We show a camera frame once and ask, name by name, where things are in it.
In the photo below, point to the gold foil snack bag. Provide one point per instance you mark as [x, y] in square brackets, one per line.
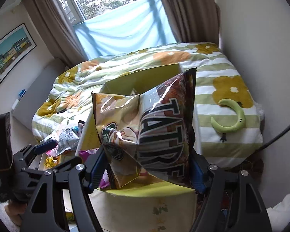
[50, 162]

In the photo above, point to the white object on headboard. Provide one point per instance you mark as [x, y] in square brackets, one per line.
[14, 105]

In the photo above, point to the person's left hand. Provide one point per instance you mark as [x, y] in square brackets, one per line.
[14, 210]

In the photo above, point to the light blue window cloth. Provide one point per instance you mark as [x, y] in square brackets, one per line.
[135, 26]

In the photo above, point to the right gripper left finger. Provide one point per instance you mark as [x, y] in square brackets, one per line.
[46, 209]

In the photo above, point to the framed harbour picture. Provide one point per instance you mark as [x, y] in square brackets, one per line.
[14, 46]

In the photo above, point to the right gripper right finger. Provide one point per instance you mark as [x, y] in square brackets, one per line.
[229, 201]

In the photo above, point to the grey bed headboard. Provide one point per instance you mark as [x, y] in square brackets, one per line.
[37, 93]

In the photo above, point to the brown potato chip bag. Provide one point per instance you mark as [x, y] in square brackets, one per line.
[152, 131]

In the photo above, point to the left brown curtain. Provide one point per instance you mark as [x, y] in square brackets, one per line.
[56, 31]

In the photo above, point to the purple snack bag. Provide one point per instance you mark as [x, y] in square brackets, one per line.
[95, 167]

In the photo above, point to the brown curtain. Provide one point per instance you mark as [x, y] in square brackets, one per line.
[56, 31]
[193, 20]

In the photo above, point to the silver blue snack bag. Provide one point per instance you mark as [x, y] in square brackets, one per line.
[66, 139]

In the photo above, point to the right brown curtain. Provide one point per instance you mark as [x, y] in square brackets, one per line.
[193, 20]

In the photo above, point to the floral striped duvet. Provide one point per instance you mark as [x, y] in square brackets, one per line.
[228, 117]

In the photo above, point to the blue object on headboard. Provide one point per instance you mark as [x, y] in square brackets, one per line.
[21, 94]

